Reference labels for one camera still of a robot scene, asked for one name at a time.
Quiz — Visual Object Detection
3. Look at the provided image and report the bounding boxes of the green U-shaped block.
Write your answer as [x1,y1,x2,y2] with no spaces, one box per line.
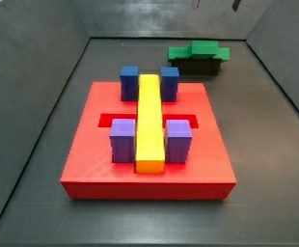
[168,41,230,62]

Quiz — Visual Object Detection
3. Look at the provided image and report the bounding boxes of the black L-shaped fixture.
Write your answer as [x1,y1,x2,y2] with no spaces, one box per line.
[171,58,222,76]

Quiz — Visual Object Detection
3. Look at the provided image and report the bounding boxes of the red base board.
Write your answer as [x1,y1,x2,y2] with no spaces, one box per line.
[60,82,238,200]

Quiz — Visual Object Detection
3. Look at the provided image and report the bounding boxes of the yellow long bar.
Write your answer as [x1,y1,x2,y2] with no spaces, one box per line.
[135,74,166,174]

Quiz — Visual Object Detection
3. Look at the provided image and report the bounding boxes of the purple post left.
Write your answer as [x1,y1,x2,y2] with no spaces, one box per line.
[110,119,135,163]

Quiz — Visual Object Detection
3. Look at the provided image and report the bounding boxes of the purple post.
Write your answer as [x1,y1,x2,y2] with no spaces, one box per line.
[110,119,135,163]
[166,120,192,164]

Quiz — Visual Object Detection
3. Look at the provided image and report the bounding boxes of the purple post right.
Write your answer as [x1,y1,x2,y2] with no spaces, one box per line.
[166,120,192,164]

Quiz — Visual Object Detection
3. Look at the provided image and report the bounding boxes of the blue post right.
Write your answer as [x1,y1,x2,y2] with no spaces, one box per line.
[162,67,179,102]

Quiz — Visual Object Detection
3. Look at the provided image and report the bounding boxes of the blue post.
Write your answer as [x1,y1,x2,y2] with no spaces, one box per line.
[162,67,179,102]
[120,67,139,101]

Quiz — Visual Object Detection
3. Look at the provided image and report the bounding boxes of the blue post left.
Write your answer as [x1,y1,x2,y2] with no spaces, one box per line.
[120,67,139,101]

